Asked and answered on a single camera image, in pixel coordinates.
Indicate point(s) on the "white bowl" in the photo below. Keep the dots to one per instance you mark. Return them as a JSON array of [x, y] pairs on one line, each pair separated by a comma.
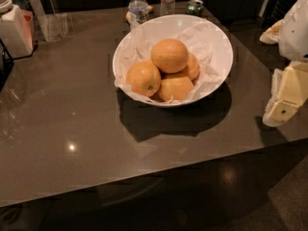
[[173, 60]]

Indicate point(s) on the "small tan object behind bottle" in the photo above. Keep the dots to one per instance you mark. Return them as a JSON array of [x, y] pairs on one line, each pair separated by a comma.
[[127, 16]]

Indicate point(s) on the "back right orange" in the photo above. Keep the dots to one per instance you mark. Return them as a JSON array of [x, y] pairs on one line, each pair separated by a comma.
[[192, 68]]

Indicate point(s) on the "orange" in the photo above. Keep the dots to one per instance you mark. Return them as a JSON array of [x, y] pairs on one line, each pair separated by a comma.
[[170, 55], [192, 68], [175, 87], [144, 78]]

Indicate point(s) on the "white napkin dispenser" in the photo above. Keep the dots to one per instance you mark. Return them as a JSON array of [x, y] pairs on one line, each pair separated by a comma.
[[16, 29]]

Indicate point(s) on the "front left orange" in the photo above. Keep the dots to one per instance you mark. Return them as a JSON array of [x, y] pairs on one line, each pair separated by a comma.
[[144, 78]]

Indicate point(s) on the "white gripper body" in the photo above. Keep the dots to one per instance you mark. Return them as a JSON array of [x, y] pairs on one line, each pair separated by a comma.
[[295, 38]]

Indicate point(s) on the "green soda can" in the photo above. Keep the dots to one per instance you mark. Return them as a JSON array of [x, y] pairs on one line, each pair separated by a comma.
[[195, 7]]

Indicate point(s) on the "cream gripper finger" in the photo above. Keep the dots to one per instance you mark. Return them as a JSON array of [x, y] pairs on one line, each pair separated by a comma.
[[289, 91], [271, 35]]

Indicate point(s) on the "black wire rack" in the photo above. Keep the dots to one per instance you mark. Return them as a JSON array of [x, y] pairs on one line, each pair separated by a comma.
[[6, 64]]

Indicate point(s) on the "front right orange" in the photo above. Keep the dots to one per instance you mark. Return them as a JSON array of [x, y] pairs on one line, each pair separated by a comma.
[[175, 87]]

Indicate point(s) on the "clear water bottle white cap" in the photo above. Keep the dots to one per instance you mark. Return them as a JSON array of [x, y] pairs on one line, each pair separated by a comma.
[[138, 13]]

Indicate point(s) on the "top orange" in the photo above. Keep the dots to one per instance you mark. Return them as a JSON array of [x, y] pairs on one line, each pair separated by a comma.
[[170, 55]]

